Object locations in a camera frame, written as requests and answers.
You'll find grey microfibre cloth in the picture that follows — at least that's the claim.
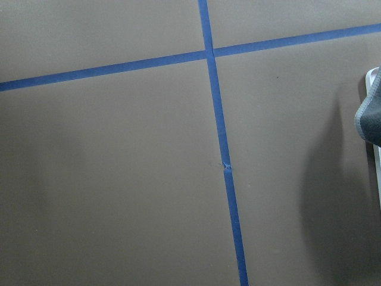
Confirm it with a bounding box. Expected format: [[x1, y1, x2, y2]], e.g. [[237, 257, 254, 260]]
[[354, 67, 380, 147]]

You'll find white rectangular tray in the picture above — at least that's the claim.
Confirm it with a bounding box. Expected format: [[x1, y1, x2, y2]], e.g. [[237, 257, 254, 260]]
[[367, 67, 380, 200]]

